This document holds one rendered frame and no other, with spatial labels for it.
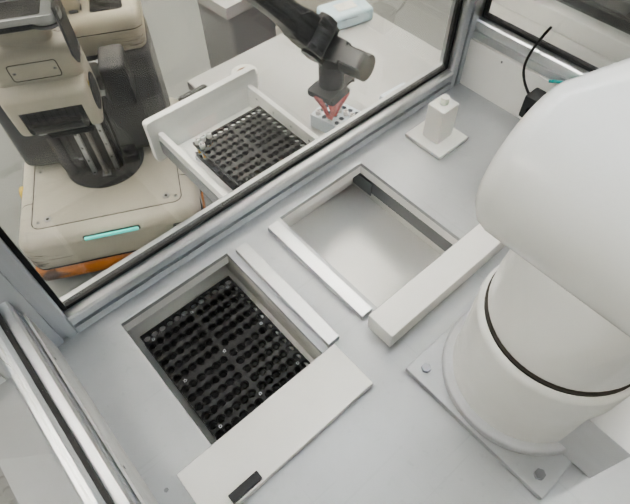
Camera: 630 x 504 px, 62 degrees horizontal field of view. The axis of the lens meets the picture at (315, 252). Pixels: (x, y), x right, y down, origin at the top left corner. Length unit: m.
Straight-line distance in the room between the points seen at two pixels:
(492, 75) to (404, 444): 0.75
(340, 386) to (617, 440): 0.34
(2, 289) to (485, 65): 0.94
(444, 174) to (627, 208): 0.77
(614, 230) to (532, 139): 0.06
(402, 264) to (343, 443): 0.40
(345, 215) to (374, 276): 0.16
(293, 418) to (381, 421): 0.12
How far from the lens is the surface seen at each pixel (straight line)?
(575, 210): 0.27
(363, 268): 1.01
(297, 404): 0.75
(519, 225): 0.29
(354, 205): 1.10
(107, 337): 0.87
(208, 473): 0.74
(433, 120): 1.04
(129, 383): 0.82
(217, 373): 0.84
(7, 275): 0.76
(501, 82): 1.17
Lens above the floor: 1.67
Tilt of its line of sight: 55 degrees down
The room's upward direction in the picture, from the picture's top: 1 degrees counter-clockwise
